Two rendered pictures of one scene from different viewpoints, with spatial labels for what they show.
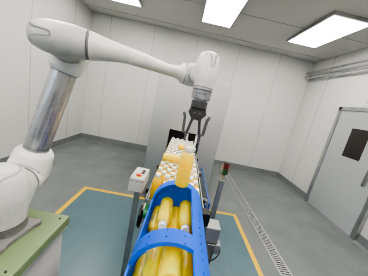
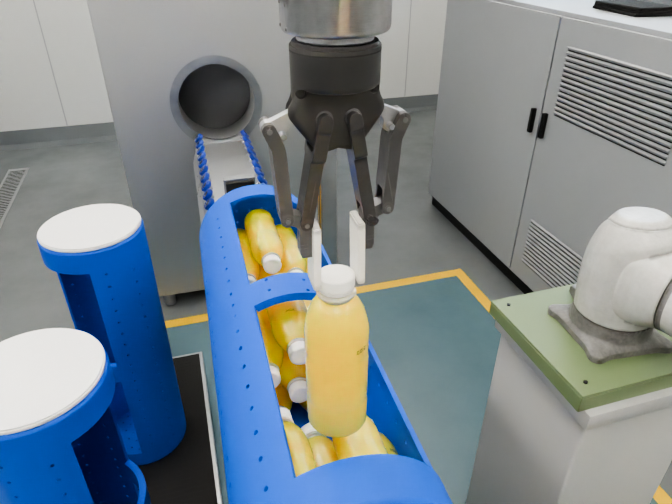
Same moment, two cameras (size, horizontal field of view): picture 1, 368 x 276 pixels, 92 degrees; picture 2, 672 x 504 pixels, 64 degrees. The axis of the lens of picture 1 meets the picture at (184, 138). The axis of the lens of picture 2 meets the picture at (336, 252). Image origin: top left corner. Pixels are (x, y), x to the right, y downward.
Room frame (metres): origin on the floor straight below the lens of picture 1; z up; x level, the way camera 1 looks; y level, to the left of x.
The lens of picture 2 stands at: (1.29, -0.15, 1.77)
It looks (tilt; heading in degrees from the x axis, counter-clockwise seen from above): 32 degrees down; 166
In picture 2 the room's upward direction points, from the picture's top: straight up
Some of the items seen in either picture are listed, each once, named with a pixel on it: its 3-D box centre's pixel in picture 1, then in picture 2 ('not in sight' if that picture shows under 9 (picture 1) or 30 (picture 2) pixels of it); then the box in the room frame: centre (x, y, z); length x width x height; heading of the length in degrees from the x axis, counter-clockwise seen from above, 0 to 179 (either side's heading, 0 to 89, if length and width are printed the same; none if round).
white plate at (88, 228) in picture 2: not in sight; (90, 226); (-0.18, -0.50, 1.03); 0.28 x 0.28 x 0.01
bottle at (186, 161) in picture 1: (184, 167); (336, 356); (0.85, -0.04, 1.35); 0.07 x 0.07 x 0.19
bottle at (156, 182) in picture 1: (155, 186); not in sight; (1.27, 0.13, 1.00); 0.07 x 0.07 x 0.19
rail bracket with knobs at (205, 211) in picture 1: (202, 217); not in sight; (1.08, -0.23, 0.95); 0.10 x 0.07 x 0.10; 91
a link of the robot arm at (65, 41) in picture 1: (59, 39); not in sight; (0.67, 0.50, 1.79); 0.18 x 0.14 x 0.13; 111
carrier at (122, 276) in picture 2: not in sight; (122, 344); (-0.18, -0.50, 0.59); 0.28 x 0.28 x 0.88
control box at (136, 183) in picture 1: (139, 178); not in sight; (1.23, 0.26, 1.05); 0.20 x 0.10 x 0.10; 1
